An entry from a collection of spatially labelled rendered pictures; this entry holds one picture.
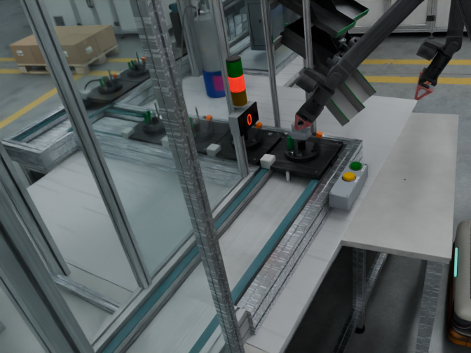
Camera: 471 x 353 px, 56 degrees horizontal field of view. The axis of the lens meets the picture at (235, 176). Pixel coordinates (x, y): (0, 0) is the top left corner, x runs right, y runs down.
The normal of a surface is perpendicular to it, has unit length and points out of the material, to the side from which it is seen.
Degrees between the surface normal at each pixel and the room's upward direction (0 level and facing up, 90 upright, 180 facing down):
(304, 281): 0
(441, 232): 0
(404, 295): 0
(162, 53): 90
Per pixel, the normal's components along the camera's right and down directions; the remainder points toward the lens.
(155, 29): 0.84, 0.19
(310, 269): -0.15, -0.81
